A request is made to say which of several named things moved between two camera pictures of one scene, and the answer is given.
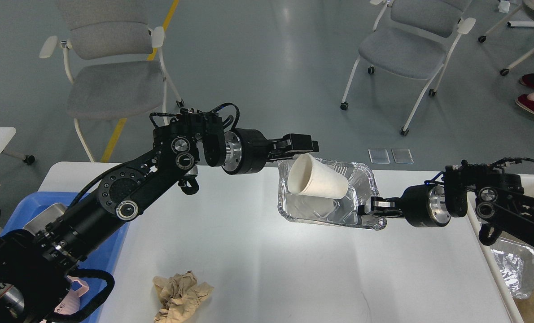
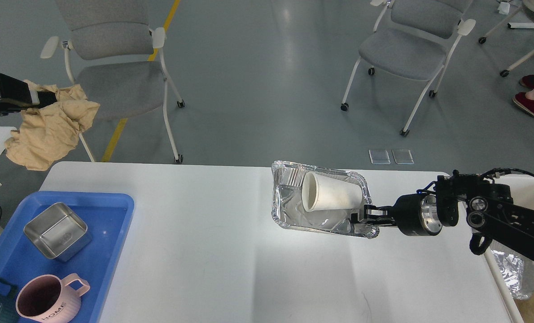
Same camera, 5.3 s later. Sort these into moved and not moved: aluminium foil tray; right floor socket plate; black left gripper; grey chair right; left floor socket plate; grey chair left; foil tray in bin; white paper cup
Moved: white paper cup; aluminium foil tray; black left gripper
Not moved: foil tray in bin; grey chair right; left floor socket plate; right floor socket plate; grey chair left
